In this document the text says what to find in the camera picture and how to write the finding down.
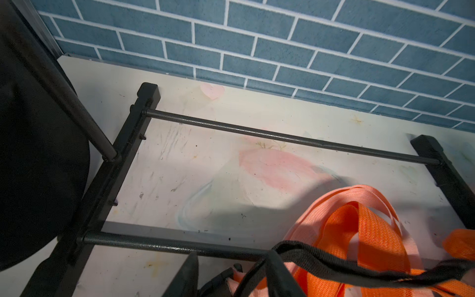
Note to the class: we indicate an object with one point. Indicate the light pink strap bag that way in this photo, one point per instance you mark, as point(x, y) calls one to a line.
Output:
point(307, 227)

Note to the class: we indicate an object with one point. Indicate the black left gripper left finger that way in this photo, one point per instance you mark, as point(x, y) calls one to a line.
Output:
point(185, 281)

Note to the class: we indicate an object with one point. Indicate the black crescent bag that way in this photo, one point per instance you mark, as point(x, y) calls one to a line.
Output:
point(328, 267)

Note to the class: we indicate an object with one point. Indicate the dark orange zip bag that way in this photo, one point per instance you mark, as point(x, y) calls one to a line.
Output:
point(379, 248)

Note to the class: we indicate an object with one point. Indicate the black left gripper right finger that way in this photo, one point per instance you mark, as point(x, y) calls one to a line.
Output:
point(279, 281)

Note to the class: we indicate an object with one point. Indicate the black clothes rack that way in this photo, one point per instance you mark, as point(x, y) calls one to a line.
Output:
point(110, 161)

